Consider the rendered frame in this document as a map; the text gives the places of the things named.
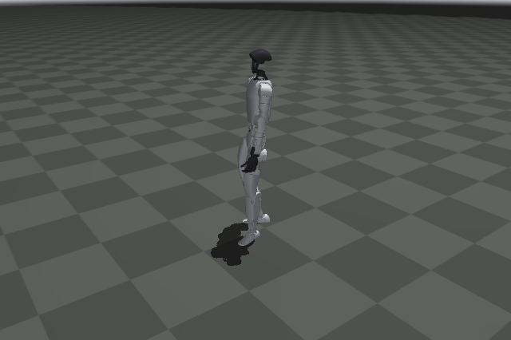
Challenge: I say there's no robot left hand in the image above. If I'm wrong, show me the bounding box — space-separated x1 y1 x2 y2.
240 147 259 173

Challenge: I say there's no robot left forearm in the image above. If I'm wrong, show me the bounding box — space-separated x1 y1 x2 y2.
252 117 267 155

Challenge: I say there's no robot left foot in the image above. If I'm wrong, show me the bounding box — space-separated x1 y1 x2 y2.
238 230 260 246

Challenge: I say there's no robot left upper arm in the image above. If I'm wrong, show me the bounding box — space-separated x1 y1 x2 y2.
253 83 272 126

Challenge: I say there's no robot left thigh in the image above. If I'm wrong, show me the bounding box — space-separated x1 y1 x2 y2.
244 146 267 202

